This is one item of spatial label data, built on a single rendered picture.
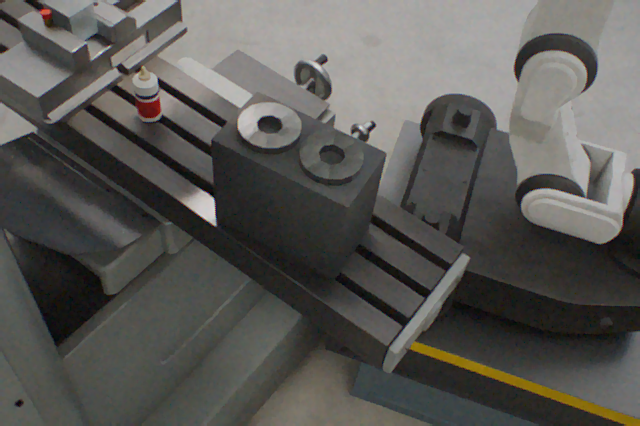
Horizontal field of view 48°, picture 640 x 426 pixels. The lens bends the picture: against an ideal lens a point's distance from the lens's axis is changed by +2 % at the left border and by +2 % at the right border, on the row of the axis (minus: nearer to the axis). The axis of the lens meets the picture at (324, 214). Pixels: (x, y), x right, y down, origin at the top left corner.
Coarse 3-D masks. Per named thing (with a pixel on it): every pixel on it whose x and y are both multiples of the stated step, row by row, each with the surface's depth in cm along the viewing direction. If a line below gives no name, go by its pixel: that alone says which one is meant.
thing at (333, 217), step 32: (256, 96) 105; (224, 128) 101; (256, 128) 100; (288, 128) 100; (320, 128) 103; (224, 160) 101; (256, 160) 98; (288, 160) 98; (320, 160) 97; (352, 160) 98; (384, 160) 101; (224, 192) 107; (256, 192) 103; (288, 192) 99; (320, 192) 96; (352, 192) 96; (256, 224) 109; (288, 224) 104; (320, 224) 100; (352, 224) 102; (288, 256) 111; (320, 256) 106
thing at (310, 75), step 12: (300, 60) 177; (312, 60) 175; (324, 60) 177; (300, 72) 180; (312, 72) 177; (324, 72) 175; (300, 84) 177; (312, 84) 178; (324, 84) 176; (324, 96) 179
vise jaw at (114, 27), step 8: (88, 0) 126; (96, 0) 127; (104, 0) 129; (96, 8) 125; (104, 8) 126; (112, 8) 126; (96, 16) 124; (104, 16) 124; (112, 16) 125; (120, 16) 125; (128, 16) 126; (104, 24) 124; (112, 24) 123; (120, 24) 125; (128, 24) 127; (136, 24) 128; (96, 32) 127; (104, 32) 125; (112, 32) 124; (120, 32) 126; (128, 32) 128; (112, 40) 125
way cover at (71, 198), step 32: (0, 160) 124; (32, 160) 126; (64, 160) 128; (0, 192) 112; (32, 192) 119; (64, 192) 122; (96, 192) 124; (32, 224) 108; (64, 224) 113; (96, 224) 118; (128, 224) 120; (160, 224) 122
